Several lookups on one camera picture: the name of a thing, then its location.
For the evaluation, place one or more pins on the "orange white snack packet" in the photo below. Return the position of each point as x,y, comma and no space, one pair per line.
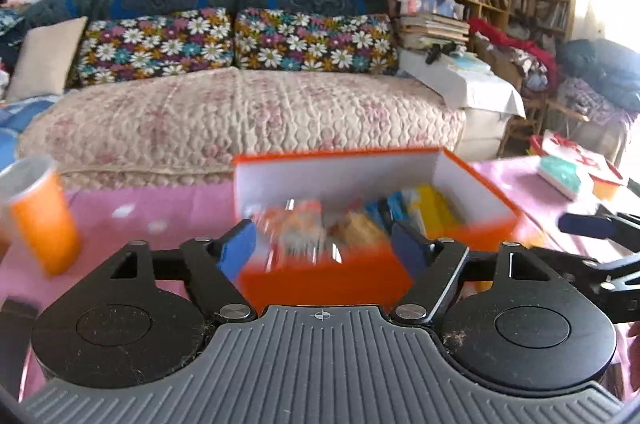
295,229

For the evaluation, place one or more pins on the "teal tissue pack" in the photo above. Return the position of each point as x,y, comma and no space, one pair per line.
562,176

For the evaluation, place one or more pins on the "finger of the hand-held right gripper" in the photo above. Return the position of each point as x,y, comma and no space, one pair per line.
585,225
590,271

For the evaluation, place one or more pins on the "beige pillow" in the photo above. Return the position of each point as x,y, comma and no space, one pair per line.
45,59

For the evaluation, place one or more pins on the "red fuzzy blanket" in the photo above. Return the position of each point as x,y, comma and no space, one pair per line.
520,49

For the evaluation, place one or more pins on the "pink floral tablecloth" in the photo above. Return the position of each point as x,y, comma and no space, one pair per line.
150,214

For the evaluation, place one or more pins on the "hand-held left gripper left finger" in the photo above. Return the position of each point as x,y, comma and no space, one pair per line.
240,249

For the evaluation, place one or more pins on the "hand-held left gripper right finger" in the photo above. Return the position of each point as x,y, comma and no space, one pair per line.
407,249

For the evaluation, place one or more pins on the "orange cylindrical canister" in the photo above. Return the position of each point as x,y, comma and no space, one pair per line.
45,224

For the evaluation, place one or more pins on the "stack of books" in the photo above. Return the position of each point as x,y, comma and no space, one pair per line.
432,29

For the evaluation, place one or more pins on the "floral daisy cushion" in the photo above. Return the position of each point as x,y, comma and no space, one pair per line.
155,47
315,39

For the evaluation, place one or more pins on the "dark blue jacket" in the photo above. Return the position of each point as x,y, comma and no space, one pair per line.
600,64

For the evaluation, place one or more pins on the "small black object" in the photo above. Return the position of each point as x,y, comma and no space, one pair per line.
437,51

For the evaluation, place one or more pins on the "red white box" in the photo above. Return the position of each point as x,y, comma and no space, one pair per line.
580,149

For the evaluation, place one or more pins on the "yellow snack packet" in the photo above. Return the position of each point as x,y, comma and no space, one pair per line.
435,204

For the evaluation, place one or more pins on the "quilted beige sofa cover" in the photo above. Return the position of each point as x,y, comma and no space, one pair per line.
250,119

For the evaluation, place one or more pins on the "blue striped cloth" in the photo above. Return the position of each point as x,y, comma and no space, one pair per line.
20,129

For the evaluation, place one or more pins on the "white cloth covered table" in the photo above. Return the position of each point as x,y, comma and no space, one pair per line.
470,89

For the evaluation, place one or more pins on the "orange cardboard box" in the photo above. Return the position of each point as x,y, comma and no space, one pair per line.
320,284

